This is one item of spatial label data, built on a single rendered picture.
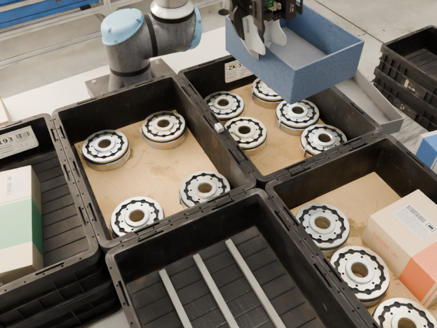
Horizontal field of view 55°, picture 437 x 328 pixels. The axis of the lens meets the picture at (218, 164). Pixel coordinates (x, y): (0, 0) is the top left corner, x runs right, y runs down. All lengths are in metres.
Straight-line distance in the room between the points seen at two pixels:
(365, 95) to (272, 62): 0.70
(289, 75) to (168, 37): 0.56
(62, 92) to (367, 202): 0.98
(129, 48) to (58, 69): 1.73
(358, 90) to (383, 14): 2.02
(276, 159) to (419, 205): 0.31
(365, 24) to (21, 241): 2.79
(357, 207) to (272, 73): 0.34
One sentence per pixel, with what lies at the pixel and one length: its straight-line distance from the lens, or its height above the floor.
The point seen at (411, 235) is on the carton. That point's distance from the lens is 0.80.
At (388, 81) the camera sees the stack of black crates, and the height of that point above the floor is 0.48.
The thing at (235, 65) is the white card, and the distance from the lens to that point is 1.10.
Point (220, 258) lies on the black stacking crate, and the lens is 0.81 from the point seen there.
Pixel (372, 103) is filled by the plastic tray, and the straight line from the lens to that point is 1.36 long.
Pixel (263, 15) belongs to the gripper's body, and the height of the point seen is 1.23.
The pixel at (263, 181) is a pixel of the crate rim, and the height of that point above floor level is 0.93.
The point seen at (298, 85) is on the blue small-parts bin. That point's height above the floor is 1.11.
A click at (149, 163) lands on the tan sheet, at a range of 0.96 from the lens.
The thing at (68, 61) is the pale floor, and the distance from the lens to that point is 2.93.
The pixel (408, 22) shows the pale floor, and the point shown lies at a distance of 3.35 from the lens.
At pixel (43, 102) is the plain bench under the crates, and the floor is 0.70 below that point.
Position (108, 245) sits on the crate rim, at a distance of 0.73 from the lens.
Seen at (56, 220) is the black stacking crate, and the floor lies 0.83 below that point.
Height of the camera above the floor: 1.53
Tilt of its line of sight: 48 degrees down
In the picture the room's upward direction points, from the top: 2 degrees counter-clockwise
